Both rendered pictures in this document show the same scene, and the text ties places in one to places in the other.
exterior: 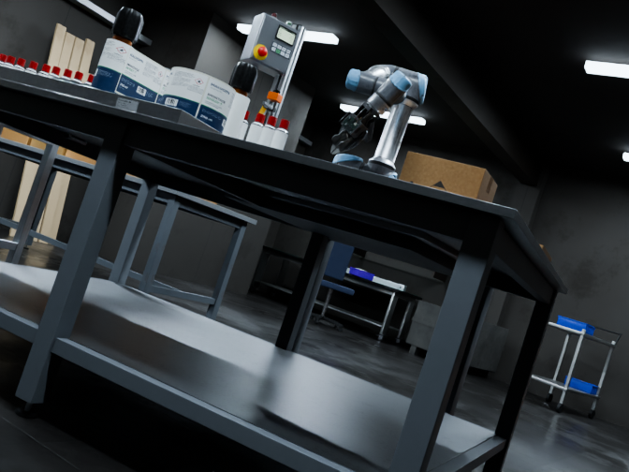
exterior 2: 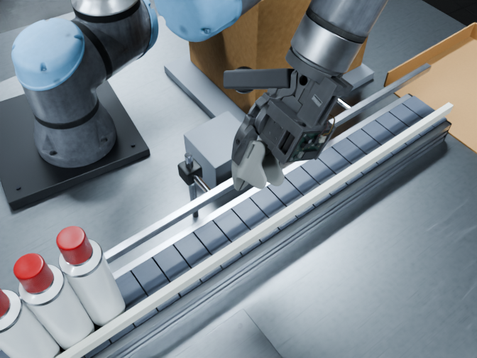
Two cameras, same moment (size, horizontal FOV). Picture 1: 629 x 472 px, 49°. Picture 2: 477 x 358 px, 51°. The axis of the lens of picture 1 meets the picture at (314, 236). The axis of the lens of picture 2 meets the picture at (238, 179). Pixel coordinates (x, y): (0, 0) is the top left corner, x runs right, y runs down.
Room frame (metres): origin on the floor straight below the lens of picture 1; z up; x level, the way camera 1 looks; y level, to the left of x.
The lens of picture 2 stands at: (2.26, 0.40, 1.57)
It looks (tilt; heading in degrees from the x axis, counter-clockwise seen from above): 52 degrees down; 298
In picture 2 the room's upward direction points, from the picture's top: straight up
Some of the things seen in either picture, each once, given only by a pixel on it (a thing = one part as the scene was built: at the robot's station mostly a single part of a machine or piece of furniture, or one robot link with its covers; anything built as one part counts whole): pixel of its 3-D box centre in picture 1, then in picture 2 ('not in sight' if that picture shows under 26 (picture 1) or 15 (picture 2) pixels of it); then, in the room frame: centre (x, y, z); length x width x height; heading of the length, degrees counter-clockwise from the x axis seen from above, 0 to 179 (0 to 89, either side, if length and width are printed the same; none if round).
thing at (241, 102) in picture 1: (234, 106); not in sight; (2.32, 0.39, 1.03); 0.09 x 0.09 x 0.30
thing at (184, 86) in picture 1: (196, 103); not in sight; (2.06, 0.46, 0.95); 0.20 x 0.20 x 0.14
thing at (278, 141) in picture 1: (277, 146); (91, 278); (2.56, 0.24, 0.98); 0.05 x 0.05 x 0.20
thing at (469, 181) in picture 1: (442, 201); (279, 9); (2.60, -0.42, 0.99); 0.30 x 0.24 x 0.27; 64
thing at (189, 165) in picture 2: not in sight; (200, 195); (2.54, 0.01, 0.91); 0.07 x 0.03 x 0.17; 155
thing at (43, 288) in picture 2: (264, 142); (55, 304); (2.58, 0.29, 0.98); 0.05 x 0.05 x 0.20
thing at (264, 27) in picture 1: (270, 46); not in sight; (2.73, 0.40, 1.38); 0.17 x 0.10 x 0.19; 120
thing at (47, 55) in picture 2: (345, 170); (57, 68); (2.84, -0.04, 1.02); 0.13 x 0.12 x 0.14; 81
